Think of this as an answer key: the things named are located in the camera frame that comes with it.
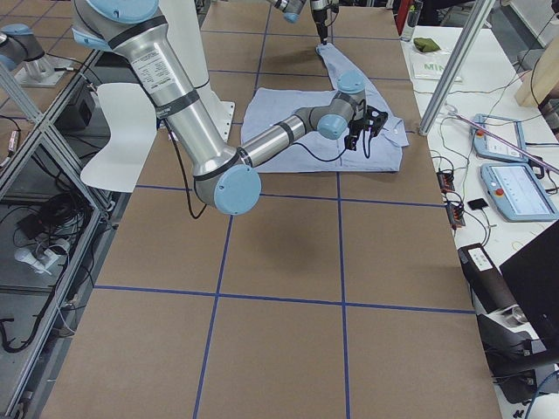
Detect white curved plastic sheet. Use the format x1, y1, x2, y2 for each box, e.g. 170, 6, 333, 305
80, 83, 157, 193

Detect black laptop screen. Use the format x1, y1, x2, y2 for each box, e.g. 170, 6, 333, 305
500, 223, 558, 348

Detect green cloth pouch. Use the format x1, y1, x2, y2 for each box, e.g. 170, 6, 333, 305
413, 38, 441, 53

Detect far blue teach pendant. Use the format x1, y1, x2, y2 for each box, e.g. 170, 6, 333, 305
470, 113, 535, 164

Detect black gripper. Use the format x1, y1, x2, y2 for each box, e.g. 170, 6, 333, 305
344, 105, 389, 151
310, 0, 339, 45

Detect brown paper table mat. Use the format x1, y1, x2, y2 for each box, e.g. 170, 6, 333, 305
41, 8, 500, 418

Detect aluminium frame post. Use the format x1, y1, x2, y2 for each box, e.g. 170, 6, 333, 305
418, 0, 494, 136

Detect near blue teach pendant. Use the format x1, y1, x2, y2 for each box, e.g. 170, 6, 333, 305
480, 162, 558, 222

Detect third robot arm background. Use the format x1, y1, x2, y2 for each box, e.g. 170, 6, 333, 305
1, 24, 45, 71

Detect white MINI paper bag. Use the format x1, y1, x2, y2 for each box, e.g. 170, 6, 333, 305
409, 50, 451, 80

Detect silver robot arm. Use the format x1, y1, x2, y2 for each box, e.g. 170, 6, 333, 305
72, 1, 388, 216
267, 0, 339, 45

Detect blue teach pendant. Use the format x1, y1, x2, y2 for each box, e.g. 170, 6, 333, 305
470, 113, 535, 164
480, 162, 558, 222

